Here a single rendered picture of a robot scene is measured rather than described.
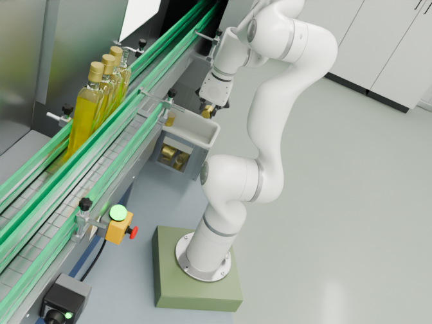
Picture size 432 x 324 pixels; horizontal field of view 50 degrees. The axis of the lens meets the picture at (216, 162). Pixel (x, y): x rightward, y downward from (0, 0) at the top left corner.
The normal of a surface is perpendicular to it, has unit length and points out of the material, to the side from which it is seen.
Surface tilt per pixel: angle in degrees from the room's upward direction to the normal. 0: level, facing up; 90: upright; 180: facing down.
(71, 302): 0
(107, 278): 0
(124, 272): 0
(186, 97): 90
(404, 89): 90
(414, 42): 90
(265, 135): 85
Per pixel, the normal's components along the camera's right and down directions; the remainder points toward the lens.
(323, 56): 0.25, 0.47
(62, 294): 0.33, -0.74
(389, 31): -0.25, 0.54
